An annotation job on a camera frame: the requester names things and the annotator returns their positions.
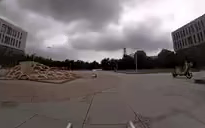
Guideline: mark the small white vehicle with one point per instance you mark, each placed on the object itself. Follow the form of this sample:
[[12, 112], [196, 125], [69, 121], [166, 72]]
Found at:
[[94, 75]]

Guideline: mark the distant tower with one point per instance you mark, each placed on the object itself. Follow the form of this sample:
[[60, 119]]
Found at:
[[124, 52]]

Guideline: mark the row of dark trees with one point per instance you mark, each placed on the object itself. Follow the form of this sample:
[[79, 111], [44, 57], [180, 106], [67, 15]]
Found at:
[[76, 64]]

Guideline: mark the thin pale pole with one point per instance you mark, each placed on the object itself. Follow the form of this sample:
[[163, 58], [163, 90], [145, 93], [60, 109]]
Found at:
[[135, 63]]

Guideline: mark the grey paved plaza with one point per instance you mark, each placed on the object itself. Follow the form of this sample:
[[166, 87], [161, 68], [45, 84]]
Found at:
[[106, 100]]

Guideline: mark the tan rubble mound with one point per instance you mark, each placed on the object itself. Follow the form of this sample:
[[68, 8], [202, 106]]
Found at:
[[36, 71]]

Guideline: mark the robot's own part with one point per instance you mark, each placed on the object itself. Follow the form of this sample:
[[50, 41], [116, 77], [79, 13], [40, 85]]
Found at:
[[69, 125], [131, 125]]

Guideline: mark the greenish scooter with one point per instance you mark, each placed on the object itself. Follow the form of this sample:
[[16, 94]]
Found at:
[[180, 71]]

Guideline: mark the dark grid-window building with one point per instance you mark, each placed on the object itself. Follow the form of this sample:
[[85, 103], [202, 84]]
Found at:
[[195, 35]]

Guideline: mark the low concrete block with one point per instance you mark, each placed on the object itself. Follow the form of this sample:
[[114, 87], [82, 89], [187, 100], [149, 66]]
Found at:
[[201, 80]]

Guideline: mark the white grid-window building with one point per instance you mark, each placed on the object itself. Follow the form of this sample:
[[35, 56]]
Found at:
[[5, 33]]

